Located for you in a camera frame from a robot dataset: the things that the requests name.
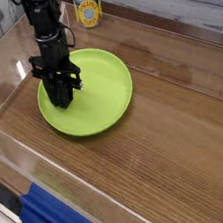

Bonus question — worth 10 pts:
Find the green round plate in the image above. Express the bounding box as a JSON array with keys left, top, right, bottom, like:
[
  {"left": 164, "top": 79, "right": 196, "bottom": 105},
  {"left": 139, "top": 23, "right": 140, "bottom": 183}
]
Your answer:
[{"left": 37, "top": 48, "right": 133, "bottom": 137}]

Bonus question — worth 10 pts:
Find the yellow pineapple can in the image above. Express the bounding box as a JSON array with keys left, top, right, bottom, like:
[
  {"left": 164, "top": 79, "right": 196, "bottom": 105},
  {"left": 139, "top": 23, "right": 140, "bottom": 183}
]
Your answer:
[{"left": 73, "top": 0, "right": 103, "bottom": 29}]

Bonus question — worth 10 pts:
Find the clear acrylic corner bracket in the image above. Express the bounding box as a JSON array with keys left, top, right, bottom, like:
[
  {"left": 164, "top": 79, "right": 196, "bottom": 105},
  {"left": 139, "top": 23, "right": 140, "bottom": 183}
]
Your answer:
[{"left": 59, "top": 2, "right": 70, "bottom": 26}]

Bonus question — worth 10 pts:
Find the blue plastic clamp block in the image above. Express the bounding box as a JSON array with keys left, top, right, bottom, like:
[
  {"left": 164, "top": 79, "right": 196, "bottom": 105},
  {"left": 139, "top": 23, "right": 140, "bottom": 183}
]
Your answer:
[{"left": 19, "top": 183, "right": 92, "bottom": 223}]

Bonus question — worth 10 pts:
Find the clear acrylic enclosure wall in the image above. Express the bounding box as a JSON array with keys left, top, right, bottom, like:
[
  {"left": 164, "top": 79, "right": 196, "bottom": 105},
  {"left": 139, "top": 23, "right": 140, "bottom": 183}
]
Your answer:
[{"left": 0, "top": 130, "right": 153, "bottom": 223}]

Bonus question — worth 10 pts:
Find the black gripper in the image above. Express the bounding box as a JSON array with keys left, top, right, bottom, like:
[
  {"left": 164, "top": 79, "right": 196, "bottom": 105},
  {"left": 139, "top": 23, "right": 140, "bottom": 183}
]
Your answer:
[{"left": 29, "top": 50, "right": 82, "bottom": 108}]

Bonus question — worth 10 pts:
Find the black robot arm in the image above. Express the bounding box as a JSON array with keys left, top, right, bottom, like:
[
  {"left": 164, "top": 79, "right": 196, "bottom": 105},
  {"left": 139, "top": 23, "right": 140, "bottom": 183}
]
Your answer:
[{"left": 10, "top": 0, "right": 82, "bottom": 109}]

